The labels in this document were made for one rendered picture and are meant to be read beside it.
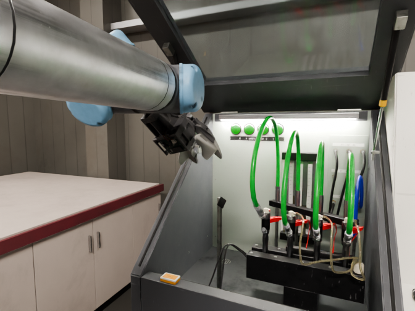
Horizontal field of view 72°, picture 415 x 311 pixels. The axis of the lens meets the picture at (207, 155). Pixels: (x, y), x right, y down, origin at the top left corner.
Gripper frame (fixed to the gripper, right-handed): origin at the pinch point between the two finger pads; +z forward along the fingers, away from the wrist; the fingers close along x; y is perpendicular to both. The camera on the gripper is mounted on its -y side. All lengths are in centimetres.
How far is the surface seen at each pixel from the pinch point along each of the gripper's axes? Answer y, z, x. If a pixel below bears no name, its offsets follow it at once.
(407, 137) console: -25, 30, 41
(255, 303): 24.4, 30.4, 4.6
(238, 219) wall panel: -16, 55, -26
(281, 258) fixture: 6.9, 42.2, 3.6
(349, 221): 3.1, 27.3, 27.0
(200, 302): 27.6, 27.0, -9.7
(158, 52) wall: -199, 21, -157
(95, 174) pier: -90, 75, -241
